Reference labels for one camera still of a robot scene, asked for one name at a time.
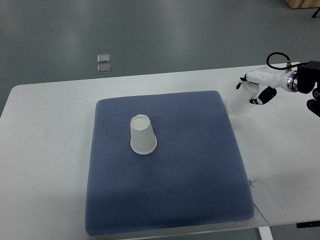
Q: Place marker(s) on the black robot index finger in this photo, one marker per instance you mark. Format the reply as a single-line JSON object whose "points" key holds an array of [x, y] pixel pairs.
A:
{"points": [[241, 81]]}

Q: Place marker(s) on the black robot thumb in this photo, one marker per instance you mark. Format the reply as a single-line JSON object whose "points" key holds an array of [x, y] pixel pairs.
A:
{"points": [[264, 97]]}

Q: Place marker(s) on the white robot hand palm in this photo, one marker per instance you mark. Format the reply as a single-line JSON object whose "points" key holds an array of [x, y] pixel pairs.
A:
{"points": [[269, 77]]}

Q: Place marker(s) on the white paper cup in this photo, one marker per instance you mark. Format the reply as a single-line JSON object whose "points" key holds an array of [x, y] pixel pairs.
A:
{"points": [[239, 104], [142, 138]]}

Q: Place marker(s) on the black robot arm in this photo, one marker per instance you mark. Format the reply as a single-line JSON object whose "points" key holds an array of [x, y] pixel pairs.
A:
{"points": [[301, 78]]}

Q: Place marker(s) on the wooden furniture corner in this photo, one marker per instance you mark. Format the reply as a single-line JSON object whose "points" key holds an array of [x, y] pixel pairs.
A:
{"points": [[303, 4]]}

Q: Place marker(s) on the black tripod leg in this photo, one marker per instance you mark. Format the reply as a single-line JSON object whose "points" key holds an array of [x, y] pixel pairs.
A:
{"points": [[316, 13]]}

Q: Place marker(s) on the white paper tag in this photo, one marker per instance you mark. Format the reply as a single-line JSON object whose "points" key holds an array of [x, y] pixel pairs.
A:
{"points": [[265, 203]]}

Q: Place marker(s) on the blue grey cushion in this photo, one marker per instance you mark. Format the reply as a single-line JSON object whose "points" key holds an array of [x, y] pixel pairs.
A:
{"points": [[195, 175]]}

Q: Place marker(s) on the white paper cup on cushion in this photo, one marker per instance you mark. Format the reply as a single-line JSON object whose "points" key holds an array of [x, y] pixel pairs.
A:
{"points": [[142, 138]]}

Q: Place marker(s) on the white table leg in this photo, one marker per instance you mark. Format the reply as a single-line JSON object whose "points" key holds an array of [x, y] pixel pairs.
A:
{"points": [[265, 233]]}

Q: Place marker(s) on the upper metal floor plate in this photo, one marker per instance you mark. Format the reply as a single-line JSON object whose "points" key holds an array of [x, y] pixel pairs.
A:
{"points": [[103, 58]]}

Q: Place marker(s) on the black bracket under table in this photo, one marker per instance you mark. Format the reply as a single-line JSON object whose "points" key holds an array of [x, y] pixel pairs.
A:
{"points": [[309, 224]]}

